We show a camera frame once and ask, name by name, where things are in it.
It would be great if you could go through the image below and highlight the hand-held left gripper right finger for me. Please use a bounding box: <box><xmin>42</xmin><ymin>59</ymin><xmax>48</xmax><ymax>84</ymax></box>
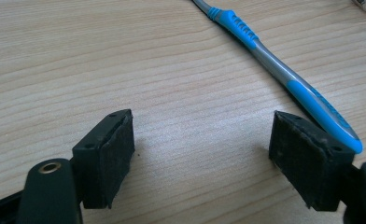
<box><xmin>268</xmin><ymin>110</ymin><xmax>356</xmax><ymax>213</ymax></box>

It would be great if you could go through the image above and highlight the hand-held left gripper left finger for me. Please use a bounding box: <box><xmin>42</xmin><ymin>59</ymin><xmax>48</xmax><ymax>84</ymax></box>
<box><xmin>71</xmin><ymin>108</ymin><xmax>136</xmax><ymax>210</ymax></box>

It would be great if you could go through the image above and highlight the blue and grey toothbrush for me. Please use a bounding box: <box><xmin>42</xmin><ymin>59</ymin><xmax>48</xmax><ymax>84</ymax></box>
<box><xmin>191</xmin><ymin>0</ymin><xmax>364</xmax><ymax>155</ymax></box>

